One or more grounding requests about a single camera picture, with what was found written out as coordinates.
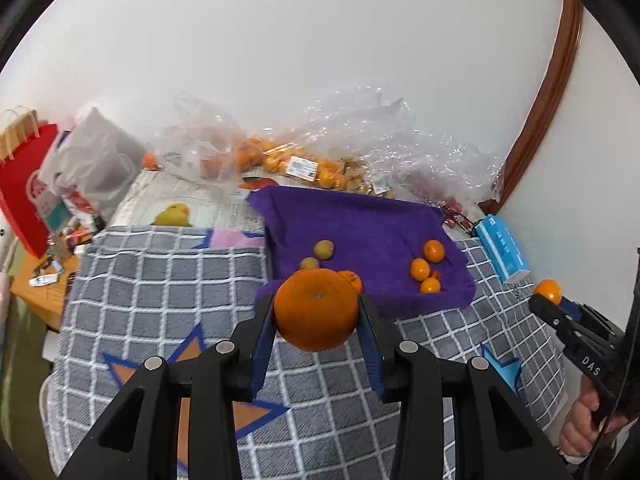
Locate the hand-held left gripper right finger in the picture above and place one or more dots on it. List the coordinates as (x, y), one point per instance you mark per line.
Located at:
(372, 345)

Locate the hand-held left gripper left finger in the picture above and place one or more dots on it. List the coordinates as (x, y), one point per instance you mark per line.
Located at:
(262, 340)

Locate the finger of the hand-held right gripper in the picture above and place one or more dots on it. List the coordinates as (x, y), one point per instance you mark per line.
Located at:
(580, 315)
(552, 320)

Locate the large orange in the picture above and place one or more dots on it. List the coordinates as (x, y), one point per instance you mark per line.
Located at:
(316, 308)

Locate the small orange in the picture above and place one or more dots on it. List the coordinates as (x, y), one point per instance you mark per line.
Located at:
(430, 285)
(434, 251)

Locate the small yellow-green fruit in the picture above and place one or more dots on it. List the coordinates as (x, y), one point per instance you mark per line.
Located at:
(324, 249)
(310, 263)

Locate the purple towel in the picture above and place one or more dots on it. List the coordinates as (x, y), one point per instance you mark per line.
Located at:
(370, 225)

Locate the person's right hand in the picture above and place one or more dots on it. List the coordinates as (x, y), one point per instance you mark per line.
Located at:
(580, 425)

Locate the blue tissue box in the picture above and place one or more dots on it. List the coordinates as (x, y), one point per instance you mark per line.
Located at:
(502, 250)

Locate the grey checked star blanket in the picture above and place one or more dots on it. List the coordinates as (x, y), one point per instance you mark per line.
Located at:
(175, 300)

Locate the black eyeglasses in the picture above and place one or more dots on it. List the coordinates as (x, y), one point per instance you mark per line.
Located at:
(462, 222)

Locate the white printed mat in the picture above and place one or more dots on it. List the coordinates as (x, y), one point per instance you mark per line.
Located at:
(210, 205)

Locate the bagged red cherry tomatoes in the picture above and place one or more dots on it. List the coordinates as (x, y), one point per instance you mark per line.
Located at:
(452, 205)

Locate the white price label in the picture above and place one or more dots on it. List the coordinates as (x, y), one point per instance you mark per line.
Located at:
(303, 166)

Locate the pile of bagged oranges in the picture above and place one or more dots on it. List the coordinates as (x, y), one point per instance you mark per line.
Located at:
(270, 160)

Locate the crumpled clear plastic bag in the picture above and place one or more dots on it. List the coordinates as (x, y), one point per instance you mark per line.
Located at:
(450, 165)

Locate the loose orange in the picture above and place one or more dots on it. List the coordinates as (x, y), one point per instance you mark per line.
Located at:
(149, 160)

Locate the pile of small toiletries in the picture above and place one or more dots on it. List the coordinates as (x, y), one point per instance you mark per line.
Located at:
(70, 240)

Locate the wooden nightstand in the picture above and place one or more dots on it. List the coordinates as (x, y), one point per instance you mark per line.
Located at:
(42, 300)

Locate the small white tube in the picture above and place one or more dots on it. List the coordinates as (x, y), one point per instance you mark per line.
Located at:
(45, 278)

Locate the green bed sheet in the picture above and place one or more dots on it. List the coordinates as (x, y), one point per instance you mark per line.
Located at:
(20, 360)

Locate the white plastic bag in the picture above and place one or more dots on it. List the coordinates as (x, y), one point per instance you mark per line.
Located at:
(90, 165)

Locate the red paper bag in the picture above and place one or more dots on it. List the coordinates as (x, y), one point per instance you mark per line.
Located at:
(22, 195)

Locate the brown wooden door frame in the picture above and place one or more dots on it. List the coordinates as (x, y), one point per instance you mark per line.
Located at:
(545, 110)

